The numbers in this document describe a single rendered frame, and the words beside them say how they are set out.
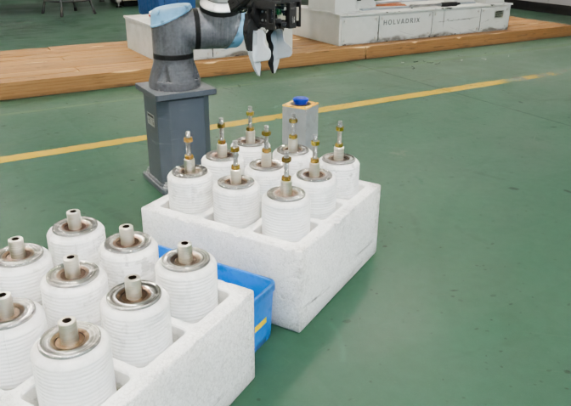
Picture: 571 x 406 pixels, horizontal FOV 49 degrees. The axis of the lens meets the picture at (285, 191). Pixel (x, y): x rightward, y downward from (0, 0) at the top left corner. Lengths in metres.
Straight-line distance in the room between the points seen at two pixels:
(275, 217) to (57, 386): 0.54
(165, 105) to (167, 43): 0.17
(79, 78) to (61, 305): 2.31
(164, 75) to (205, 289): 0.98
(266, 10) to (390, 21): 2.93
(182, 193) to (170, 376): 0.51
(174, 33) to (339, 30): 2.20
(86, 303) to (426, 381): 0.59
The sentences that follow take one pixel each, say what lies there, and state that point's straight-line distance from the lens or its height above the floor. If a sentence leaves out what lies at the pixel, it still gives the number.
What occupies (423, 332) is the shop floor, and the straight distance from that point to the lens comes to 1.28.
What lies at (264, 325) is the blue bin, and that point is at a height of 0.04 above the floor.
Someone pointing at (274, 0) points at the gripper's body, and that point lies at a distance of 1.23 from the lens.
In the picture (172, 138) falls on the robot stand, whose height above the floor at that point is 0.17.
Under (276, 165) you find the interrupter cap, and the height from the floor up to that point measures 0.25.
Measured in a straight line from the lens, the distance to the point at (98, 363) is 0.82.
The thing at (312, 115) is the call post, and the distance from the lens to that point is 1.61.
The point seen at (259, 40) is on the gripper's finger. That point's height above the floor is 0.52.
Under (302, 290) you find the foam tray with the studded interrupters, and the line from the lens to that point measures 1.20.
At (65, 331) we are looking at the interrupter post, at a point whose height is 0.27.
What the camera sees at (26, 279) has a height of 0.23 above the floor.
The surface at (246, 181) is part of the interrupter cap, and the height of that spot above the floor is 0.25.
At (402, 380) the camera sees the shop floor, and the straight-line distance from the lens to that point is 1.15.
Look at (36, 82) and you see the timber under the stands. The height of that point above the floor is 0.06.
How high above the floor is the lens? 0.72
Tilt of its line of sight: 23 degrees down
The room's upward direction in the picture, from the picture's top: straight up
